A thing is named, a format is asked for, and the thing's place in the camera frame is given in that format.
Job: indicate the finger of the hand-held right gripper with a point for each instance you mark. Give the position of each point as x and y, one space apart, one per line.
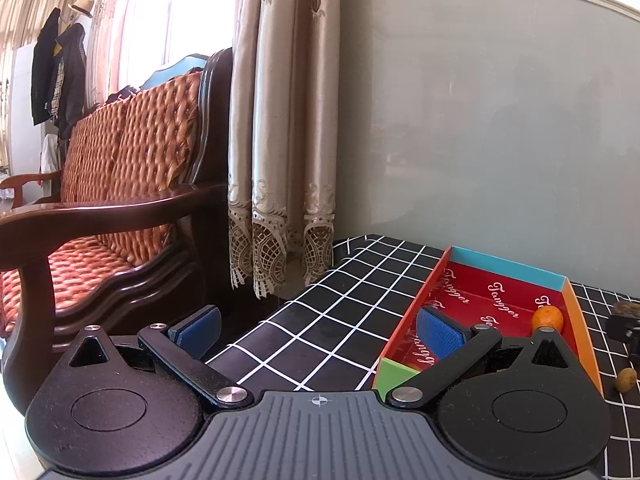
622 332

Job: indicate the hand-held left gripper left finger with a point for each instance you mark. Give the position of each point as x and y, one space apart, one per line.
200 331

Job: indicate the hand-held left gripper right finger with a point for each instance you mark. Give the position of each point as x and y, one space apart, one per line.
440 337

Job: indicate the colourful cardboard box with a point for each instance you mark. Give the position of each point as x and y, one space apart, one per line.
480 295

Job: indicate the tangerine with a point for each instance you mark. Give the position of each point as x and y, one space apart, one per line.
547 319

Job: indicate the small olive-brown fruit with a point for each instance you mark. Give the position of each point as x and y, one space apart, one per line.
626 380

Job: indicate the black white checked tablecloth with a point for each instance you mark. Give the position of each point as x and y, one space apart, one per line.
325 320

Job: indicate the dark wooden sofa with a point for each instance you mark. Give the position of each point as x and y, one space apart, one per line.
125 215

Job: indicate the orange woven sofa cushion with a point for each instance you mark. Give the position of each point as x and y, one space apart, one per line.
125 160

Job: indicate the beige lace-trimmed curtain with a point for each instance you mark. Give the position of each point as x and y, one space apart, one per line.
285 135

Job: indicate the white cloth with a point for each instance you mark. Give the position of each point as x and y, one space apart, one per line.
50 155

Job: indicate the blue upholstered chair back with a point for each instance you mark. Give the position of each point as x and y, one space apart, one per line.
172 71

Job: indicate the dark jacket with plaid lining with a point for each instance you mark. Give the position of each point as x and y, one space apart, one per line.
72 85

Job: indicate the black jacket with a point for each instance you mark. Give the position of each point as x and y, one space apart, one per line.
42 75

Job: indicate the sheer patterned curtain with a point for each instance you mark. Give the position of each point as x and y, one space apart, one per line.
112 35

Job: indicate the straw hat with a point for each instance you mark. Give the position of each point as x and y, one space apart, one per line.
82 6

